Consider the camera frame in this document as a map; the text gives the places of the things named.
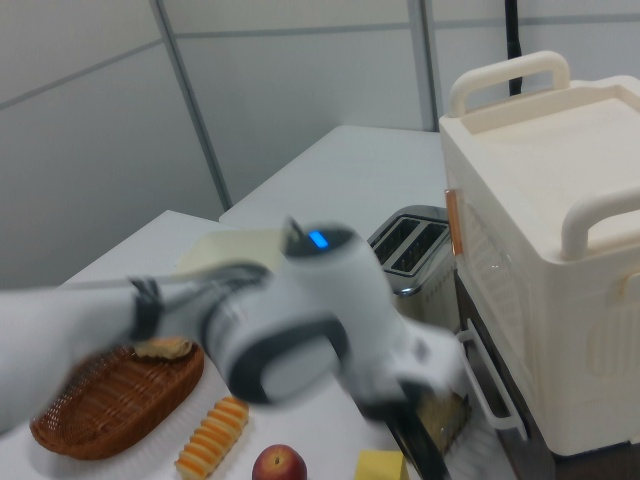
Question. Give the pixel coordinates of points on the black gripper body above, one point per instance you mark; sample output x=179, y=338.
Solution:
x=421, y=455

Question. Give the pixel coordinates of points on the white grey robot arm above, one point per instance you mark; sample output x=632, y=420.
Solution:
x=300, y=325

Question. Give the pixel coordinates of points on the yellow cube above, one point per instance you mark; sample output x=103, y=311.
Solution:
x=380, y=467

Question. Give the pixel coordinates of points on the red apple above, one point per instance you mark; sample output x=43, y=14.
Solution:
x=280, y=465

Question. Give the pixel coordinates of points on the cream silver toaster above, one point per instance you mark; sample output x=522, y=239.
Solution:
x=415, y=250

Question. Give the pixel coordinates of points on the orange striped bread roll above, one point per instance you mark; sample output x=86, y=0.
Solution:
x=212, y=437

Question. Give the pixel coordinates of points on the cream toy kitchen cabinet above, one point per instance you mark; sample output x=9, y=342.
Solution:
x=550, y=225

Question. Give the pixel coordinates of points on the bread roll in basket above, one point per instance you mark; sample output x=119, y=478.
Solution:
x=165, y=347

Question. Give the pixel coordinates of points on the brown wicker basket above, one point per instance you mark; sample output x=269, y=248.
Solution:
x=110, y=405

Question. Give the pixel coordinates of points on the black vertical pole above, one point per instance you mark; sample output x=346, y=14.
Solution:
x=513, y=45

